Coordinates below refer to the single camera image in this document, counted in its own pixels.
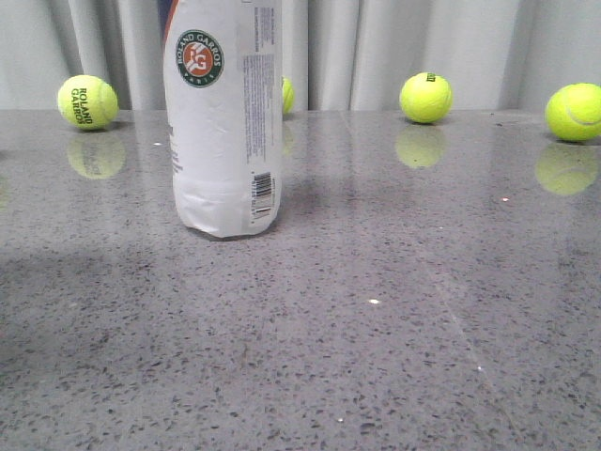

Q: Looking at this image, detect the white Roland Garros tennis can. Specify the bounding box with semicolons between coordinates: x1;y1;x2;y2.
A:
163;1;284;239

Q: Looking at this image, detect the Head Team tennis ball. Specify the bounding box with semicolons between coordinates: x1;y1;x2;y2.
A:
282;77;295;115

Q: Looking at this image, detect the Wilson tennis ball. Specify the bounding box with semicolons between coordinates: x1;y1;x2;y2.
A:
399;72;453;123

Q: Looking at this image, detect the Roland Garros tennis ball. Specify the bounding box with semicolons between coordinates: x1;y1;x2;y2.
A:
56;75;119;131

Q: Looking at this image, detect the rightmost yellow tennis ball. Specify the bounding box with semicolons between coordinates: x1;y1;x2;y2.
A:
545;83;600;142

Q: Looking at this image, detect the grey pleated curtain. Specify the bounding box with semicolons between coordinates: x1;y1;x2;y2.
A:
1;1;600;111

